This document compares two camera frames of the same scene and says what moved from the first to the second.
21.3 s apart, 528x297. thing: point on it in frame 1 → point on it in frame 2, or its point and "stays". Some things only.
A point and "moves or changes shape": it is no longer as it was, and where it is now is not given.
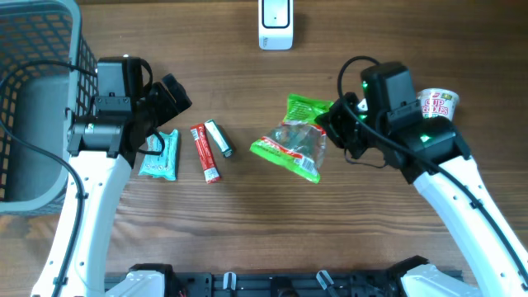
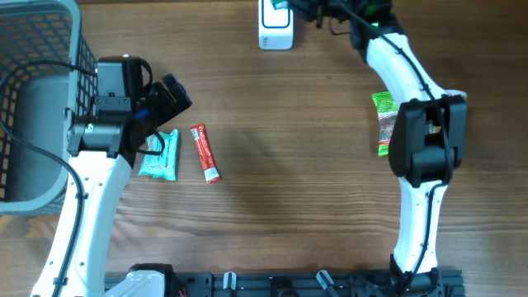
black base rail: [284, 284] stays
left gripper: [170, 108] stays
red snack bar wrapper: [204, 148] stays
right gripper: [332, 121] → [314, 10]
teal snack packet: [164, 165] stays
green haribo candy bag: [299, 142] moves or changes shape
